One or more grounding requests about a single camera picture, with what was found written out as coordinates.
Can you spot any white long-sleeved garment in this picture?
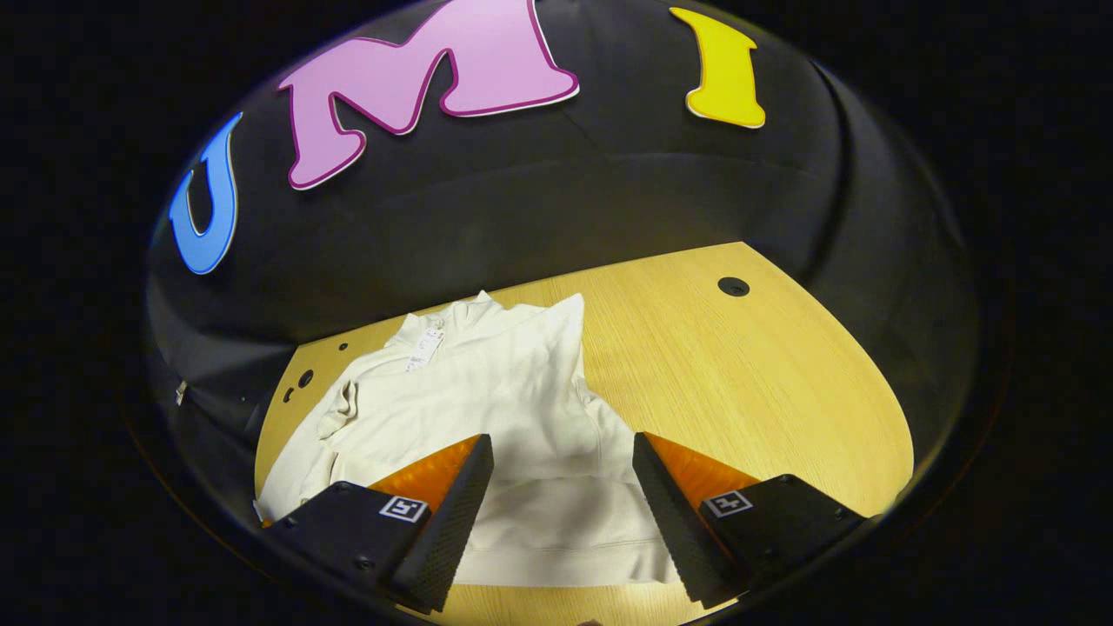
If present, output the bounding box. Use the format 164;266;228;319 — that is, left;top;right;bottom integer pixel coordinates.
255;291;683;586

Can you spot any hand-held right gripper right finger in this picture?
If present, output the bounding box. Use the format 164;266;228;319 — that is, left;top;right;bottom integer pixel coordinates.
632;432;868;609

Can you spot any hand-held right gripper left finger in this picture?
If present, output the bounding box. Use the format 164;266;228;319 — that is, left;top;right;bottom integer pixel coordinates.
261;433;495;614

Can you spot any black backdrop cloth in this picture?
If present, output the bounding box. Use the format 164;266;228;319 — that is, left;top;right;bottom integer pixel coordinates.
143;0;983;531

